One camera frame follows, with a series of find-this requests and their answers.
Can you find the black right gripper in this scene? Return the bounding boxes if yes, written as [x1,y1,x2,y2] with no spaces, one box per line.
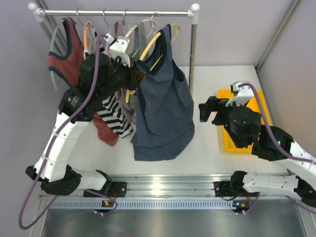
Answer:
[198,96,247,149]

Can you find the yellow hanger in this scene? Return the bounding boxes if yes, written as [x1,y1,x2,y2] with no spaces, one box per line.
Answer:
[125,12,181,103]

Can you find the blue printed tank top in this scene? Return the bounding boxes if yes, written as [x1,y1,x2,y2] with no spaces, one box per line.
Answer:
[131,24,195,161]

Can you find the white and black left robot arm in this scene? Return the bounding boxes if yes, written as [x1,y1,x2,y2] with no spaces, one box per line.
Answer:
[26,54,145,197]

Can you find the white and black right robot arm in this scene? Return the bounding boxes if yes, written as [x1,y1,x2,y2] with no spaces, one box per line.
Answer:
[198,96,316,207]

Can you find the grey tank top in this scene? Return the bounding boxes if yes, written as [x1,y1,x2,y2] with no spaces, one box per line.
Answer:
[126,20,147,61]

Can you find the mauve tank top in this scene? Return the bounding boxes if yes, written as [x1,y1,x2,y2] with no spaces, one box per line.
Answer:
[110,18,135,122]

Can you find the cream hanger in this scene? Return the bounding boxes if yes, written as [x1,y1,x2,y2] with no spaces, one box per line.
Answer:
[123,8,158,60]

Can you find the lilac hanger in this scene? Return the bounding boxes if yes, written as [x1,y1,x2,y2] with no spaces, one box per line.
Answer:
[102,8,117,52]

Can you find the black white striped tank top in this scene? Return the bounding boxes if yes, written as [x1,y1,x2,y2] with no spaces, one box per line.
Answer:
[82,22,134,139]

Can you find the orange hanger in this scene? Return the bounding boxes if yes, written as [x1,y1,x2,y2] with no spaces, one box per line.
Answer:
[82,20,97,59]

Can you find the rust red tank top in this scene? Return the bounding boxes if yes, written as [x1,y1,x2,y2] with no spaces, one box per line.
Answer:
[47,17,119,147]

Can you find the green hanger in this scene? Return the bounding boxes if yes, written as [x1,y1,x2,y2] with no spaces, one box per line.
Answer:
[49,20,64,91]

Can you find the yellow plastic tray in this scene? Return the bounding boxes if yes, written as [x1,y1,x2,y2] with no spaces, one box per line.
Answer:
[217,88,273,154]

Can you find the silver white clothes rack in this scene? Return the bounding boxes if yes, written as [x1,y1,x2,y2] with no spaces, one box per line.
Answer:
[27,0,200,92]

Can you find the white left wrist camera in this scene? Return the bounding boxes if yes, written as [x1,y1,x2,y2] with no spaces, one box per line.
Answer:
[105,34,131,67]

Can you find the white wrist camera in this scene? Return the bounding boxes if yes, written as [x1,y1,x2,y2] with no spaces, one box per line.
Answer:
[226,81,254,107]
[105,34,131,67]

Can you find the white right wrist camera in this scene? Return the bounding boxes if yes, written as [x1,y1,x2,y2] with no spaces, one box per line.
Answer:
[226,81,254,107]

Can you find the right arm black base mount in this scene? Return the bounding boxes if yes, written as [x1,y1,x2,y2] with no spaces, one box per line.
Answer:
[214,181,247,201]

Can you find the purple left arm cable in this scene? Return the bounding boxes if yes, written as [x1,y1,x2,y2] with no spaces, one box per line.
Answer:
[18,33,118,230]

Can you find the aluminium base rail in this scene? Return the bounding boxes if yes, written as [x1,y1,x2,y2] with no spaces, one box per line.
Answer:
[39,174,284,212]

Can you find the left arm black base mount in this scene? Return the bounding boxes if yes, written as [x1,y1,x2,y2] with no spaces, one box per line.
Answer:
[83,181,127,198]

